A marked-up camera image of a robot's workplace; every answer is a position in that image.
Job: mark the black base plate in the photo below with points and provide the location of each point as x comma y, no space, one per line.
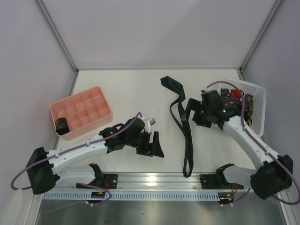
106,181
215,181

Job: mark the white plastic basket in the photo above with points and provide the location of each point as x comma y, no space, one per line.
259,99

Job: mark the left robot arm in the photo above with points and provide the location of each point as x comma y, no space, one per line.
55,168

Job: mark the pink compartment tray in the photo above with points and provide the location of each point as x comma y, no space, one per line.
85,111

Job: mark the white slotted cable duct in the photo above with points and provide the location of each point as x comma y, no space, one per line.
131,195

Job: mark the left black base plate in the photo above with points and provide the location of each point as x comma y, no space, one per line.
106,181

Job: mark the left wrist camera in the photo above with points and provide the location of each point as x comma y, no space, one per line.
148,123

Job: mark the rolled dark brown tie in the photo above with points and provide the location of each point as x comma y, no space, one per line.
61,126

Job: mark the red tie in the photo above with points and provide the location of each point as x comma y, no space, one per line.
237,94

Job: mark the dark green tie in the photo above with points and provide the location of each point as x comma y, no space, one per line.
183,125

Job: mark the floral navy tie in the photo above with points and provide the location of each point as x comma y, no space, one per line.
228,99

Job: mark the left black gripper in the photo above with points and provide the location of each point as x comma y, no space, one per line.
147,144

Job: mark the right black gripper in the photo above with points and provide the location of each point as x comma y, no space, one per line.
195,112

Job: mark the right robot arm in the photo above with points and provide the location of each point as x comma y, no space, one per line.
271,173

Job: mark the brown patterned tie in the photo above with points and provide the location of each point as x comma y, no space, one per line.
249,105

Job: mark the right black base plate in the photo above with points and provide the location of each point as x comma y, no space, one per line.
215,181

